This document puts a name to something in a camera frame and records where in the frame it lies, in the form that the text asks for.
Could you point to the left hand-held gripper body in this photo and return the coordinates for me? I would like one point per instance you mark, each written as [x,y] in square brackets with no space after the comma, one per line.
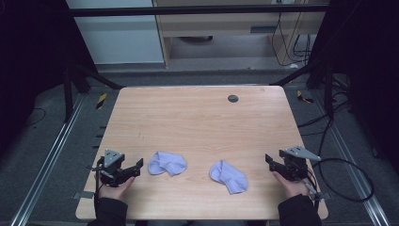
[112,166]

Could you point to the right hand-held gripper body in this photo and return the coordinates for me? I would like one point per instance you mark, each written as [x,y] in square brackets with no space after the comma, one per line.
[295,164]

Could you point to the person's right hand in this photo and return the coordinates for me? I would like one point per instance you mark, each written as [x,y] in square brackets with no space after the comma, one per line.
[290,186]

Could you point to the person's left hand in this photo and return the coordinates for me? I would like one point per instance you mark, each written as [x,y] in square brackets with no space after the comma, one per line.
[115,189]

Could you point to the light purple sock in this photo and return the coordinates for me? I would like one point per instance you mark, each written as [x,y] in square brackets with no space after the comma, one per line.
[229,177]
[166,163]

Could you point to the grey round table grommet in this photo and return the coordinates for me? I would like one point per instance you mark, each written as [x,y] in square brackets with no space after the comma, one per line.
[232,98]

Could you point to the black metal stand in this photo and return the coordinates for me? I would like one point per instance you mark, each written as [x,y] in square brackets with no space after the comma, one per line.
[323,81]
[70,91]

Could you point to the black curtain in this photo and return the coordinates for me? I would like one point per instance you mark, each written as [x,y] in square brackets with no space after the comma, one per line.
[34,62]
[367,72]

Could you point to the white cabinet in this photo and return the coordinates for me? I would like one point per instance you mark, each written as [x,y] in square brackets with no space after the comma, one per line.
[119,34]

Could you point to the light wooden desk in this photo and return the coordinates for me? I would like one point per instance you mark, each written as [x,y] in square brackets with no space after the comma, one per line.
[219,25]

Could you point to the aluminium floor rail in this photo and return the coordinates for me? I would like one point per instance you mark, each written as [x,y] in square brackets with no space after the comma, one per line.
[351,163]
[47,166]

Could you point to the black horizontal frame bar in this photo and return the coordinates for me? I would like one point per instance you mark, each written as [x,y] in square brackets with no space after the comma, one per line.
[188,11]

